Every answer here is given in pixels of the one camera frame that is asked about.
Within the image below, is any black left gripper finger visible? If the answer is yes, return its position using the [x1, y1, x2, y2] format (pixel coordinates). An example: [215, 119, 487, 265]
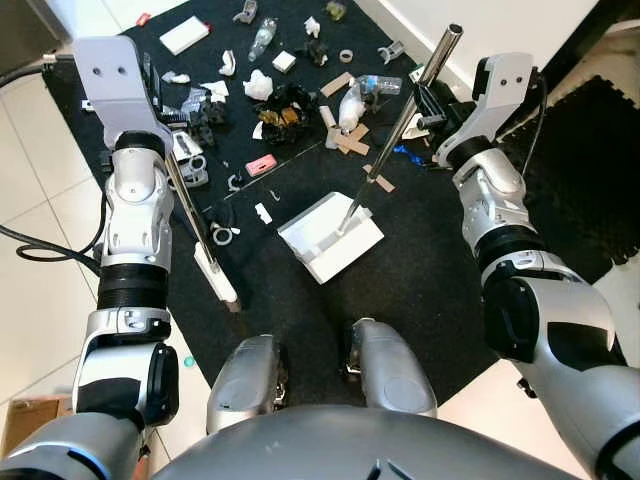
[142, 52, 167, 109]

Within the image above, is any metal handled white broom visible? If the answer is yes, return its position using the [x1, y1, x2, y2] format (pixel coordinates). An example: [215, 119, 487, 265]
[150, 100, 243, 309]

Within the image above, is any silver white packet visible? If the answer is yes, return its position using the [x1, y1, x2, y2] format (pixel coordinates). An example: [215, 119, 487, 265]
[172, 130, 201, 161]

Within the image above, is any white flat box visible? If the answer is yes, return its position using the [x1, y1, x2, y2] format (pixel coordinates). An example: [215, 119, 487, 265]
[160, 18, 211, 56]

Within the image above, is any pink eraser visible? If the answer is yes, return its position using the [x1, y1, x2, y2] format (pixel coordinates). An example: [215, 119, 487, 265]
[246, 155, 278, 176]

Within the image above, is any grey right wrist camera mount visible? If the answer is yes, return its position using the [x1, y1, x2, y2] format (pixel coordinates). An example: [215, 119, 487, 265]
[437, 52, 542, 153]

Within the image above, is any white silver crumpled wrapper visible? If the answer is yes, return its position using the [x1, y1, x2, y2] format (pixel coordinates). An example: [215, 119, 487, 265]
[183, 82, 231, 111]

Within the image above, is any white dustpan metal handle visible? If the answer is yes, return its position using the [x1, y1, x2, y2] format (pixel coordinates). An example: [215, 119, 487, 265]
[278, 22, 466, 284]

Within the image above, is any large white crumpled tissue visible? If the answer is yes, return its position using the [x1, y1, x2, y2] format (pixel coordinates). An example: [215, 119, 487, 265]
[243, 70, 274, 101]

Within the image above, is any black carpet mat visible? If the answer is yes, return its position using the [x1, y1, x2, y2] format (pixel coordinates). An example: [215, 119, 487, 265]
[165, 150, 616, 406]
[45, 0, 521, 201]

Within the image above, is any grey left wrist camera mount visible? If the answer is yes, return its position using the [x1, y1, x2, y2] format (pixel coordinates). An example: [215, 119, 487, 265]
[72, 36, 176, 151]

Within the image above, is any clear bottle white label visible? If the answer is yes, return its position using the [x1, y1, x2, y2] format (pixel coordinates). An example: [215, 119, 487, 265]
[340, 75, 403, 131]

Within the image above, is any small black clump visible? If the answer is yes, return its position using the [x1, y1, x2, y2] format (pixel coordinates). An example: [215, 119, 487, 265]
[303, 38, 329, 66]

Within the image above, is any cardboard strip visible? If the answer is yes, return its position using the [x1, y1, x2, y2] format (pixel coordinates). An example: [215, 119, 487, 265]
[320, 72, 356, 98]
[362, 165, 396, 193]
[322, 105, 371, 156]

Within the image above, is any silver robot leg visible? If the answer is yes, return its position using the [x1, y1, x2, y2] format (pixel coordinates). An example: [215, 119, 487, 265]
[207, 335, 291, 436]
[345, 318, 439, 419]

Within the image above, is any grey robot torso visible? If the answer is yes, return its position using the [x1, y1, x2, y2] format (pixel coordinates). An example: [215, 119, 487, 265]
[150, 405, 591, 480]

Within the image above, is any silver left robot leg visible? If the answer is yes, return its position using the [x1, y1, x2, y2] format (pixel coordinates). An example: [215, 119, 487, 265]
[207, 335, 291, 436]

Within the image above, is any clear plastic bottle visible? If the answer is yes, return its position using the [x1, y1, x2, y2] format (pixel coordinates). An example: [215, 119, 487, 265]
[248, 17, 279, 61]

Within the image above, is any black foam floor mat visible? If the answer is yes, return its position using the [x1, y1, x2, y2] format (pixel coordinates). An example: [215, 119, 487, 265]
[500, 75, 640, 266]

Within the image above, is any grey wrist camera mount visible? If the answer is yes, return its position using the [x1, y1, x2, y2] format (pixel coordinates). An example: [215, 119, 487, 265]
[437, 52, 542, 153]
[72, 36, 176, 151]

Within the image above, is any black and yellow object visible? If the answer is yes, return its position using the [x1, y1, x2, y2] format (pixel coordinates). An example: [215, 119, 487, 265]
[258, 85, 319, 141]

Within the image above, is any silver right robot leg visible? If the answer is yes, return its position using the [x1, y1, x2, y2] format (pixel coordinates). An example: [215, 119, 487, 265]
[345, 318, 439, 419]

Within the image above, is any grey double ring bracket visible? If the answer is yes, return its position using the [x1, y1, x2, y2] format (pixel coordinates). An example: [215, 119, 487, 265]
[180, 155, 211, 191]

